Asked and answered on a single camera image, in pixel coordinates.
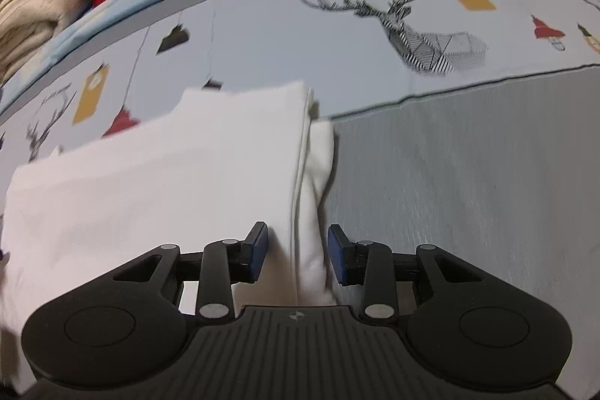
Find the white long-sleeve baby shirt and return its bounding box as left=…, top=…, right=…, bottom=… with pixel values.
left=1, top=82, right=335, bottom=392

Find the deer print bed sheet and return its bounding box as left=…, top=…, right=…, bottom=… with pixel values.
left=1, top=0, right=599, bottom=184

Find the cream folded blanket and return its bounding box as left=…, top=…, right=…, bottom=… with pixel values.
left=1, top=0, right=89, bottom=84

